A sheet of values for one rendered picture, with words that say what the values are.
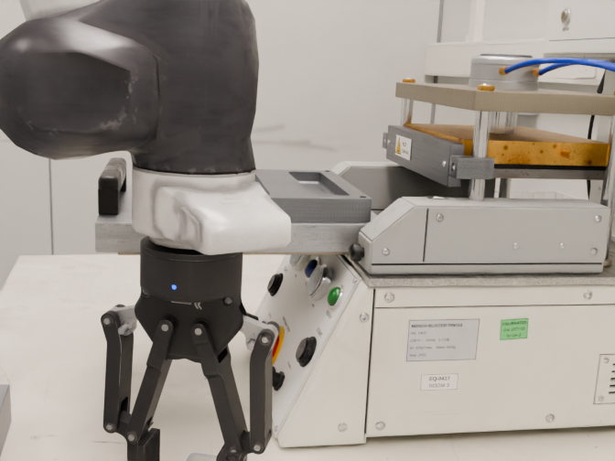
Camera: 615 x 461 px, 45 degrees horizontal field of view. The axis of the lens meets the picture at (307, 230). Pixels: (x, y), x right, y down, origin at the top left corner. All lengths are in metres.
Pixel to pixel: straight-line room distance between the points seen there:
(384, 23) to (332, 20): 0.17
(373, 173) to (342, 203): 0.23
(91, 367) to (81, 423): 0.15
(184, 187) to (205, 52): 0.09
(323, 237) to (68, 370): 0.38
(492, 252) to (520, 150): 0.12
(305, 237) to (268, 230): 0.28
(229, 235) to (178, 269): 0.07
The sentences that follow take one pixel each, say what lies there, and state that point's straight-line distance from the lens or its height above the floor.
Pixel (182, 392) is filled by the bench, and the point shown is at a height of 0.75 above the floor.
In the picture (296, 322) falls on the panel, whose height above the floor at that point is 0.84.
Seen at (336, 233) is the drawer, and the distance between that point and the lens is 0.77.
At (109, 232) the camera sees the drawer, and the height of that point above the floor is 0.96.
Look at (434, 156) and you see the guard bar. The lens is 0.82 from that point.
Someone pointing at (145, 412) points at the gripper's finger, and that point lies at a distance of 0.60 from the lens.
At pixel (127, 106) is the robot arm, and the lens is 0.49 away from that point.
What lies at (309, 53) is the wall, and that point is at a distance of 2.37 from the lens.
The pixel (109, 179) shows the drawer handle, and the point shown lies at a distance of 0.78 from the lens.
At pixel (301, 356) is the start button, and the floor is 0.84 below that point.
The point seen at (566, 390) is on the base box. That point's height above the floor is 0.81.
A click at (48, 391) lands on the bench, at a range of 0.92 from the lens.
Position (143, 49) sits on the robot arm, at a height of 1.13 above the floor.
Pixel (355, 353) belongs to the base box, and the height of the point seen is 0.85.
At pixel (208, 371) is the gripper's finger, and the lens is 0.57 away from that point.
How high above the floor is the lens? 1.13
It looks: 13 degrees down
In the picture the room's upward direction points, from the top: 3 degrees clockwise
